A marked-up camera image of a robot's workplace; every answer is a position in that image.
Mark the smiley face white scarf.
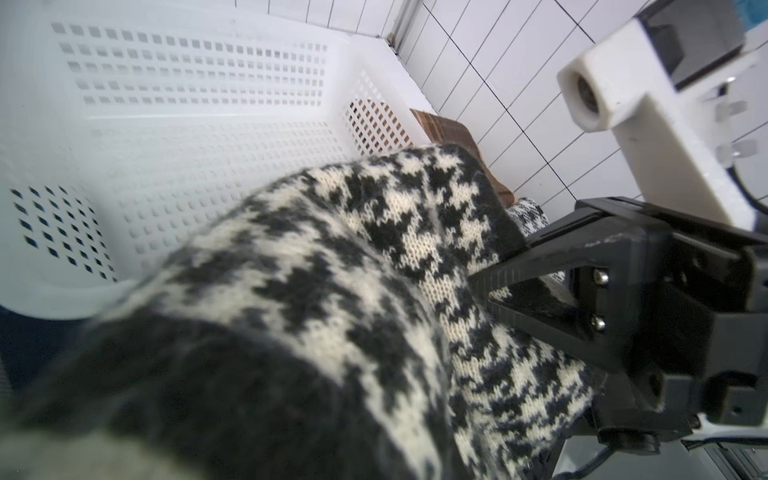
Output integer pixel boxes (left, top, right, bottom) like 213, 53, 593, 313
506, 198, 549, 237

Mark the houndstooth black white scarf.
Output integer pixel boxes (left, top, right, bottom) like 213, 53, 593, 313
1, 144, 604, 479

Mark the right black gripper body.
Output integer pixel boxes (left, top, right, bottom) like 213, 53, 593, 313
575, 198, 767, 453

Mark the navy grey striped scarf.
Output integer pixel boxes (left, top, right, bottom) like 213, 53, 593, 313
1, 307, 86, 392

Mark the white plastic basket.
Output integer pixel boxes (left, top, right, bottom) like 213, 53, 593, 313
1, 1, 428, 320

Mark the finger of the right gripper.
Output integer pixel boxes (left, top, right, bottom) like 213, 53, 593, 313
469, 211, 671, 373

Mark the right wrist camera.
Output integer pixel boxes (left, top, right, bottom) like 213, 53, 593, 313
557, 1, 767, 233

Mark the brown plaid scarf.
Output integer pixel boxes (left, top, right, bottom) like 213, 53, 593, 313
411, 109, 518, 207

